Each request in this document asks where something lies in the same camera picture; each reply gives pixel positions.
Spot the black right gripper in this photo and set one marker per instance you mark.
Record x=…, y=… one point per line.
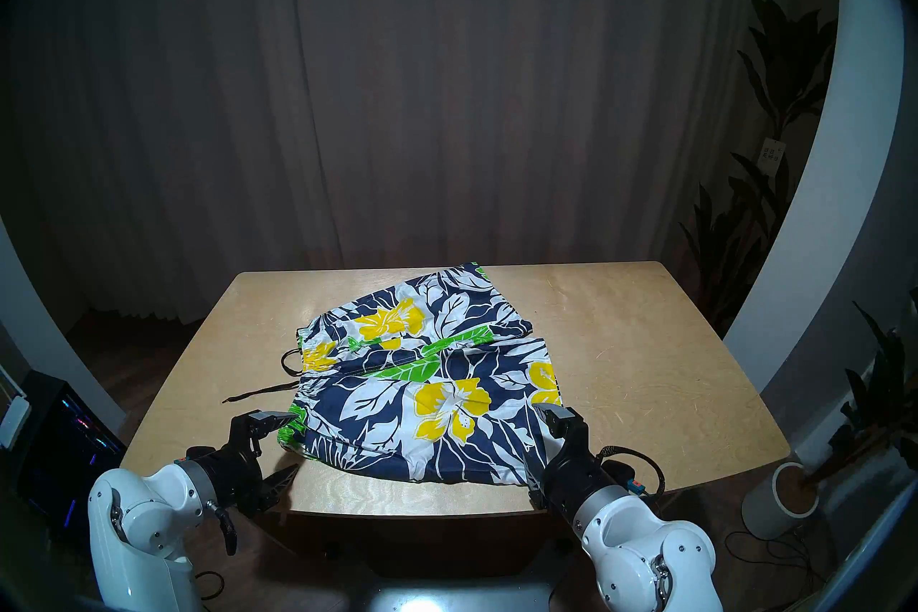
x=570, y=467

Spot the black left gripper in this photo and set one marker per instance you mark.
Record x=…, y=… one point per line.
x=237, y=467

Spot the floral print shorts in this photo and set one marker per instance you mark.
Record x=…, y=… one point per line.
x=401, y=395

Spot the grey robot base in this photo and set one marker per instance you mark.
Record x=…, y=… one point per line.
x=452, y=596

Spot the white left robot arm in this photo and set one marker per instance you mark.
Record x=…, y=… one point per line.
x=136, y=532

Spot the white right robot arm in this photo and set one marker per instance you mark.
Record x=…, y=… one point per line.
x=638, y=546

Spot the black computer tower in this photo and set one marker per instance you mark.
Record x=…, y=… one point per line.
x=64, y=446

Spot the white cylindrical plant pot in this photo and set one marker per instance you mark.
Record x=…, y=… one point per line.
x=771, y=506

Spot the white curved pillar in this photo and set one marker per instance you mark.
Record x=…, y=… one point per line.
x=846, y=152
x=43, y=331

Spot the small white box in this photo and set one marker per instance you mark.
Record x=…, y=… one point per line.
x=13, y=423

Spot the small potted plant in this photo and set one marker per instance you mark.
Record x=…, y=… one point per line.
x=882, y=402

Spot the white plant tag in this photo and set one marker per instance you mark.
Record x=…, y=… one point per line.
x=772, y=157

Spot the brown pleated curtain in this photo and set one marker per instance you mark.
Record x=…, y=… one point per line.
x=430, y=80

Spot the tall leafy plant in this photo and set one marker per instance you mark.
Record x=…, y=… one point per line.
x=782, y=80

